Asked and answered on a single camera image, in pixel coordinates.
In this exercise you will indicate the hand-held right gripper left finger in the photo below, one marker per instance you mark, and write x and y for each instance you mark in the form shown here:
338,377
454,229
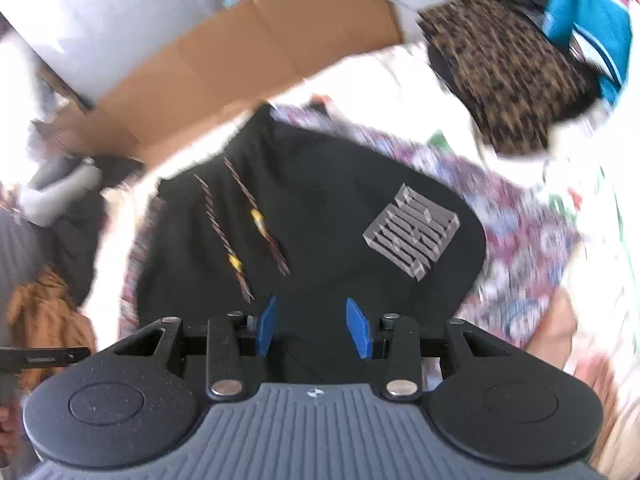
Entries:
267,325

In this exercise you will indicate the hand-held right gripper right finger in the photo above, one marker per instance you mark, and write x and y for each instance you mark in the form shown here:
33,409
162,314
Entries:
359,330

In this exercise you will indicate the black garment with grey print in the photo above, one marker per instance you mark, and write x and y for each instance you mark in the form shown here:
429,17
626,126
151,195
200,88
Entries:
325,200

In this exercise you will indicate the person's left hand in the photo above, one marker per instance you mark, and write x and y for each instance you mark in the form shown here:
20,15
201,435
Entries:
7,430

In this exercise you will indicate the brown crumpled cloth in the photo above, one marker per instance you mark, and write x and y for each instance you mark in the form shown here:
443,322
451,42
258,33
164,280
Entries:
45,320

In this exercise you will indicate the dark grey pillow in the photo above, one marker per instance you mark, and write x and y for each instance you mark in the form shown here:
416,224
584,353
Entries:
12,270

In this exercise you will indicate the dark cloth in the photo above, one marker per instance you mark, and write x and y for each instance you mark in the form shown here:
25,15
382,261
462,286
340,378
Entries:
117,165

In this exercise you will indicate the brown cardboard sheet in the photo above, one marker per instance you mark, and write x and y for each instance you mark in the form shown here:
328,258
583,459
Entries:
200,75

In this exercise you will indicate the white printed bed sheet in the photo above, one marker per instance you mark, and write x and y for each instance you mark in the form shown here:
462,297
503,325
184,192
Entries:
380,67

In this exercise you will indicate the leopard print cloth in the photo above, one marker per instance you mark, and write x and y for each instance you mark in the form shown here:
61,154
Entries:
500,70

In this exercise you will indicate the teal plastic package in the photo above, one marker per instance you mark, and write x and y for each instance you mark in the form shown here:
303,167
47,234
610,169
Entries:
585,15

